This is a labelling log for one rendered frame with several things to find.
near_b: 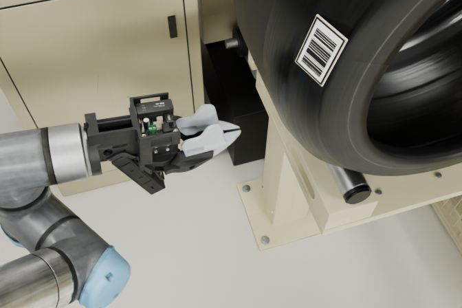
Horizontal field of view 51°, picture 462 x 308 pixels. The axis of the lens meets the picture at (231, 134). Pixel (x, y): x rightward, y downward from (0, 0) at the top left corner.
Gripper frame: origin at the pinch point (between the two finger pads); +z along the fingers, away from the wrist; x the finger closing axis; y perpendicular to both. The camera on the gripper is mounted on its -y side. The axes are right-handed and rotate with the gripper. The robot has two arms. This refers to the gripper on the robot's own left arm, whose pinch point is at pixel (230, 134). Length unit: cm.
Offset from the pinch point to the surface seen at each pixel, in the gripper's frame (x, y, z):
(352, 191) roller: -10.2, -5.7, 17.0
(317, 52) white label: -9.7, 24.4, 2.9
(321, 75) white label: -11.0, 22.6, 3.2
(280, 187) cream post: 26, -68, 32
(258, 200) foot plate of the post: 38, -95, 34
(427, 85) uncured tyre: 5.6, -3.1, 39.0
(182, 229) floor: 35, -100, 5
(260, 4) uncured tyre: 1.2, 22.0, 1.2
